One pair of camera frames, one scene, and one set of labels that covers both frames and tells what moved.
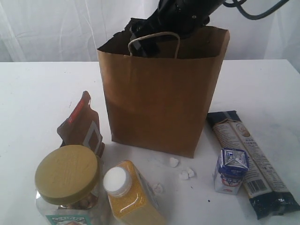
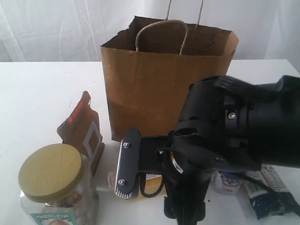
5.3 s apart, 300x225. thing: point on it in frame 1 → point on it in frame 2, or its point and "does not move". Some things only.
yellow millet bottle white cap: (132, 201) → (152, 183)
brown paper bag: (161, 102) does not move
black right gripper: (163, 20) → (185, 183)
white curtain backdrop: (72, 31) does not move
